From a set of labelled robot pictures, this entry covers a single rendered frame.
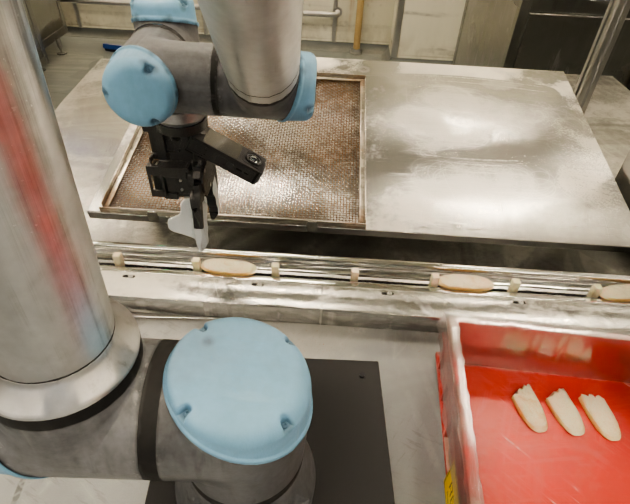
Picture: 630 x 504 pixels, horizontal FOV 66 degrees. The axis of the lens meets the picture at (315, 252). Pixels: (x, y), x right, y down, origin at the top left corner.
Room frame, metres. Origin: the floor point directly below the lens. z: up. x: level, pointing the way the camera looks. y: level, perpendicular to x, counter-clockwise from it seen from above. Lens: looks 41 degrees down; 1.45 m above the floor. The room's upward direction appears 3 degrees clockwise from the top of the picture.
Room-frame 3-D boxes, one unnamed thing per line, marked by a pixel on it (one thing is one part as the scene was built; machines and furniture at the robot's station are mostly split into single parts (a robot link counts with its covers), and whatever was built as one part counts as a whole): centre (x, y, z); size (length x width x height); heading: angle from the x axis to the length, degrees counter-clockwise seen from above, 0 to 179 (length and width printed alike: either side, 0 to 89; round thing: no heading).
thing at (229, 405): (0.22, 0.06, 1.06); 0.13 x 0.12 x 0.14; 92
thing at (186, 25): (0.61, 0.19, 1.24); 0.09 x 0.08 x 0.11; 2
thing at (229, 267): (0.62, 0.15, 0.86); 0.10 x 0.04 x 0.01; 86
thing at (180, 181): (0.62, 0.20, 1.08); 0.09 x 0.08 x 0.12; 88
